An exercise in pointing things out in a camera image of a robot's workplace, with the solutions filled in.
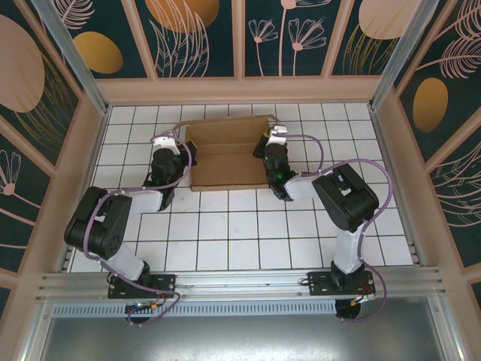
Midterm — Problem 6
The brown cardboard paper box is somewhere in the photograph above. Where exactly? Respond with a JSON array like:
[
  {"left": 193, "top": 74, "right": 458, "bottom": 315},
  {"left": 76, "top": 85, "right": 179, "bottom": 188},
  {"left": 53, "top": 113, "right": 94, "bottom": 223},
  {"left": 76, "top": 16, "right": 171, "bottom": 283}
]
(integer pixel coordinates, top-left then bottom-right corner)
[{"left": 175, "top": 114, "right": 282, "bottom": 193}]

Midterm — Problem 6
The small green circuit board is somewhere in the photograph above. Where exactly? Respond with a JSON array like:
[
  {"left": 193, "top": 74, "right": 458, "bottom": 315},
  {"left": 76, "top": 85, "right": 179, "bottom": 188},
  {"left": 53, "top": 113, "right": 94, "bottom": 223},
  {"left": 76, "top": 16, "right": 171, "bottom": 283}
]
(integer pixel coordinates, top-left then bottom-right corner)
[{"left": 126, "top": 302, "right": 159, "bottom": 314}]

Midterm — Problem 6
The grey metal sheet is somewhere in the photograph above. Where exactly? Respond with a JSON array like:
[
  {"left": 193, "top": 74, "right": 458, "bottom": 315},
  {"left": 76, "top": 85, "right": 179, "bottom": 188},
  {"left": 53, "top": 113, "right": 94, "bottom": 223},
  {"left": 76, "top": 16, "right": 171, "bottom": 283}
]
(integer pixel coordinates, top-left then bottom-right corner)
[{"left": 20, "top": 314, "right": 461, "bottom": 361}]

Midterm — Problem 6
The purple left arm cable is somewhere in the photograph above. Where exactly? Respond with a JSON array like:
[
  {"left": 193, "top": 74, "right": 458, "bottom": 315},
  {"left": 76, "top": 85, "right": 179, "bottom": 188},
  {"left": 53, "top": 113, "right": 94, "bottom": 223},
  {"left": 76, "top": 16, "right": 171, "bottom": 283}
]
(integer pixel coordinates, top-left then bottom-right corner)
[{"left": 82, "top": 127, "right": 198, "bottom": 327}]

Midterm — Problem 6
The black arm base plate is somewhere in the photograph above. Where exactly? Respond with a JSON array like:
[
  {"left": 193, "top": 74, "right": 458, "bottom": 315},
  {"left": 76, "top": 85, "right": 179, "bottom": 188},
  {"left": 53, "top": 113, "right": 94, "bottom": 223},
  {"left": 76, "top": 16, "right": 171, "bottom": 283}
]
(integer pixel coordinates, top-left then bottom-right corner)
[
  {"left": 307, "top": 271, "right": 376, "bottom": 298},
  {"left": 107, "top": 273, "right": 177, "bottom": 300}
]

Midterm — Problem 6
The aluminium mounting rail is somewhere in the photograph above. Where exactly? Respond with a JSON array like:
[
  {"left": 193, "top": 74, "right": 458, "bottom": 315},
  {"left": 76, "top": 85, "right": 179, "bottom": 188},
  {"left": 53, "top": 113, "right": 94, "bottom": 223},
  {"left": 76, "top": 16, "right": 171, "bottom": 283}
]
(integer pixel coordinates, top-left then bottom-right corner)
[{"left": 35, "top": 265, "right": 448, "bottom": 302}]

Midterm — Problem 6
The aluminium side rail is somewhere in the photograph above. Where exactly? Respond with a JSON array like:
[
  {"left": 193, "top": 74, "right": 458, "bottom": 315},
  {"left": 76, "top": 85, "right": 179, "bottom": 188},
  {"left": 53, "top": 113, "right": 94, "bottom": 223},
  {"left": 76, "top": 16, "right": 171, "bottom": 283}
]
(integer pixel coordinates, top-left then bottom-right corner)
[
  {"left": 369, "top": 106, "right": 421, "bottom": 267},
  {"left": 56, "top": 106, "right": 110, "bottom": 272}
]

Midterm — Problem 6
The aluminium corner post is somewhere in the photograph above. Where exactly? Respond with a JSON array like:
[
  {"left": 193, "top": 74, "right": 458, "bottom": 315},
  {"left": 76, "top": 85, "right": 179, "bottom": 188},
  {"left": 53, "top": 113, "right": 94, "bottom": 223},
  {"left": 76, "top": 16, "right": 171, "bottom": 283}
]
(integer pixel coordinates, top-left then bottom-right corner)
[
  {"left": 29, "top": 0, "right": 110, "bottom": 116},
  {"left": 369, "top": 0, "right": 441, "bottom": 112}
]

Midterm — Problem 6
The slotted grey cable tray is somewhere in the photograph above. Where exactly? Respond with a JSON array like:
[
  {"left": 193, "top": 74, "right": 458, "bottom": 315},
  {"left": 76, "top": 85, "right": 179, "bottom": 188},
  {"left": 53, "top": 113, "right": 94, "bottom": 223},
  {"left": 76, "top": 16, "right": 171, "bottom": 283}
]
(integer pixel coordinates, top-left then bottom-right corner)
[{"left": 50, "top": 299, "right": 337, "bottom": 317}]

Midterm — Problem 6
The orange wire connector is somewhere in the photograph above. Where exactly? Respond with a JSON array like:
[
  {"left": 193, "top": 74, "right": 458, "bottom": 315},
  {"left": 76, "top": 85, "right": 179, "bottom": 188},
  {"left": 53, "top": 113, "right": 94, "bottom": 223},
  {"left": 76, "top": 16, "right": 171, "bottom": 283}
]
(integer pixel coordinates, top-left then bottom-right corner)
[{"left": 351, "top": 281, "right": 377, "bottom": 305}]

